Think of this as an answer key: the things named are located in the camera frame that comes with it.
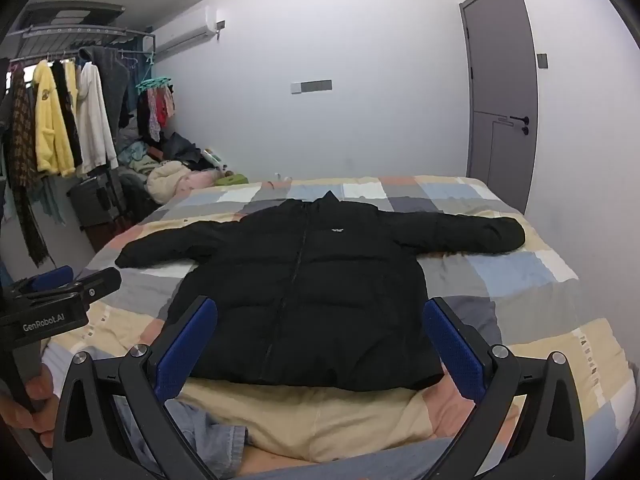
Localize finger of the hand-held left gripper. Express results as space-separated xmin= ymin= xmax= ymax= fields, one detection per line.
xmin=74 ymin=267 xmax=122 ymax=307
xmin=12 ymin=266 xmax=76 ymax=295

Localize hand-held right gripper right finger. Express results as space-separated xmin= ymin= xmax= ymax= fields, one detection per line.
xmin=422 ymin=297 xmax=587 ymax=480

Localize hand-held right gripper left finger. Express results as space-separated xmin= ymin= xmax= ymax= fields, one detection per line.
xmin=51 ymin=296 xmax=219 ymax=480

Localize black puffer jacket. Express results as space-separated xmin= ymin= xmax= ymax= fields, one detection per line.
xmin=115 ymin=190 xmax=526 ymax=392

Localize pile of mixed clothes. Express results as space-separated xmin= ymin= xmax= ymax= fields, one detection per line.
xmin=117 ymin=132 xmax=226 ymax=206

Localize teal drying hanger with clothes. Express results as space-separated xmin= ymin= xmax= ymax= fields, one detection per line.
xmin=135 ymin=77 xmax=176 ymax=143

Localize person's left hand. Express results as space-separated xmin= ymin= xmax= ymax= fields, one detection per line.
xmin=0 ymin=362 xmax=63 ymax=448

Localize teal hanging garment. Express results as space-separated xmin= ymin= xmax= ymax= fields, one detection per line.
xmin=37 ymin=175 xmax=66 ymax=226

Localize black suitcase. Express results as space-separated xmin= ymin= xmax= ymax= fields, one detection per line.
xmin=67 ymin=167 xmax=132 ymax=235

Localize light blue denim cloth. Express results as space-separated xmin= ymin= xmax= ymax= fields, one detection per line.
xmin=117 ymin=400 xmax=248 ymax=478

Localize patchwork checked bed blanket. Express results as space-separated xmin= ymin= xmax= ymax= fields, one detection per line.
xmin=42 ymin=176 xmax=631 ymax=461

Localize beige cloth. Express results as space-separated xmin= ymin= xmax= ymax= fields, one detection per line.
xmin=177 ymin=377 xmax=451 ymax=463

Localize yellow fleece robe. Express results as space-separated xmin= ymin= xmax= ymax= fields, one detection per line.
xmin=32 ymin=60 xmax=83 ymax=177

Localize white fleece robe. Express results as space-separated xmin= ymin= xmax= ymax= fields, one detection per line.
xmin=77 ymin=62 xmax=119 ymax=173

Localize black hanging garment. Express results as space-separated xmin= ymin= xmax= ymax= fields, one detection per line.
xmin=51 ymin=60 xmax=83 ymax=166

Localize dark grey hoodie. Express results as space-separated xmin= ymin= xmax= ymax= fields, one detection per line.
xmin=79 ymin=46 xmax=131 ymax=131

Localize white air conditioner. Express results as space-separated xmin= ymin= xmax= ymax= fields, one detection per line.
xmin=155 ymin=5 xmax=221 ymax=53

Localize grey door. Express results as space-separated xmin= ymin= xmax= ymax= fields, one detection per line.
xmin=460 ymin=0 xmax=540 ymax=215

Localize grey and white wall panel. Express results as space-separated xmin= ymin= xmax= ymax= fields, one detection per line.
xmin=291 ymin=79 xmax=333 ymax=94

